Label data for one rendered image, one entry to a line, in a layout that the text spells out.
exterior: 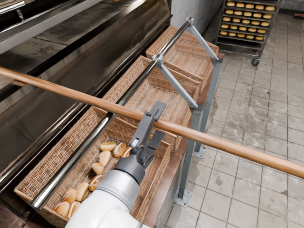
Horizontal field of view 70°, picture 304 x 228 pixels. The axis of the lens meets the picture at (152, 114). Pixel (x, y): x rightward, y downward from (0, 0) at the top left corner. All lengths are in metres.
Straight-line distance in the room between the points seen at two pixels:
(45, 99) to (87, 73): 0.27
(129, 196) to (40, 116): 0.65
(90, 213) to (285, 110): 2.59
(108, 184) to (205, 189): 1.48
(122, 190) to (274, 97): 2.65
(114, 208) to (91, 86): 0.84
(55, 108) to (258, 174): 1.69
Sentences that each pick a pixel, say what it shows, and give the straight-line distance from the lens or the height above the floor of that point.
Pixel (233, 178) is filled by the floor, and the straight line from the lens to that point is 2.02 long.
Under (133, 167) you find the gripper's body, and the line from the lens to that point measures 0.50.
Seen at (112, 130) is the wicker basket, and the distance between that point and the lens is 1.31.
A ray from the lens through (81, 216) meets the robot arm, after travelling 0.46.
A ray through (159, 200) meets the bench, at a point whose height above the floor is 0.58.
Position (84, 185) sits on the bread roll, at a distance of 1.19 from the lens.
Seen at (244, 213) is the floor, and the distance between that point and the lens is 1.91.
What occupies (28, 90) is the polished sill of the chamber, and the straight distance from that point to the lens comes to 0.95.
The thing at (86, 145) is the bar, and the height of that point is 1.17.
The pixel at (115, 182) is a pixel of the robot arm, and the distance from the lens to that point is 0.48.
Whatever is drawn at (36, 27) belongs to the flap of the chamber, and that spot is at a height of 1.41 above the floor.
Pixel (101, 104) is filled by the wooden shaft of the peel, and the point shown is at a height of 1.20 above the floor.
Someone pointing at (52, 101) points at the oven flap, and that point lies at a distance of 1.06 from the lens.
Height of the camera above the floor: 1.66
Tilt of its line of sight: 44 degrees down
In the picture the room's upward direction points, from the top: straight up
